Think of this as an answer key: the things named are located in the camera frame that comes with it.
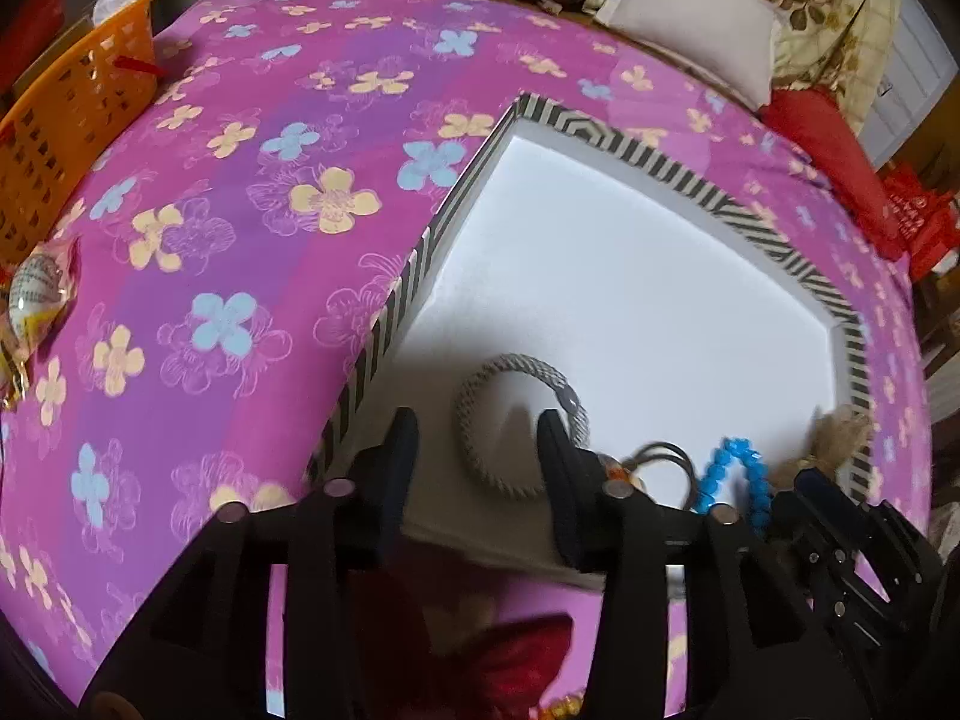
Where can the red cushion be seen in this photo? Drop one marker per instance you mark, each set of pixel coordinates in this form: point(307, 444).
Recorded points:
point(812, 120)

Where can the leopard print bow scrunchie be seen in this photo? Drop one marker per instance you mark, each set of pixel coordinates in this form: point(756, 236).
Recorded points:
point(835, 439)

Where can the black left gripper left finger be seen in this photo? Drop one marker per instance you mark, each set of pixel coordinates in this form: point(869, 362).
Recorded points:
point(197, 647)

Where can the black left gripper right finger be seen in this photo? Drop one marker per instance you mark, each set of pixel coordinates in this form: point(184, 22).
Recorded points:
point(754, 648)

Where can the red satin bow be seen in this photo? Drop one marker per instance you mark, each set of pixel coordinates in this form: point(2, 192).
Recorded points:
point(457, 655)

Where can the pink floral bedsheet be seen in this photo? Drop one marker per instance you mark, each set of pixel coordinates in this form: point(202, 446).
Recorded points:
point(240, 239)

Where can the orange plastic basket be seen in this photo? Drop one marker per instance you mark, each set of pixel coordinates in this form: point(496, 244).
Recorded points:
point(66, 118)

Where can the wrapped candy ball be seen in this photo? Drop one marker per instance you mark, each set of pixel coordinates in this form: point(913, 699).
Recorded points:
point(42, 287)

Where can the white small pillow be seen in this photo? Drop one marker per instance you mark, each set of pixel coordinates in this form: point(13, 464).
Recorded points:
point(732, 40)

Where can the red paper bag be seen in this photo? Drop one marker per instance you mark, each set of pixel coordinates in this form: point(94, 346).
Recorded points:
point(928, 219)

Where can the floral beige quilt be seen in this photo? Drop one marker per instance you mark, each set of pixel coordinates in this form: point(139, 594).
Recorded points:
point(838, 46)

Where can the striped hexagonal white tray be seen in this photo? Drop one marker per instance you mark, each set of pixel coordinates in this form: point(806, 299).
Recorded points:
point(673, 312)

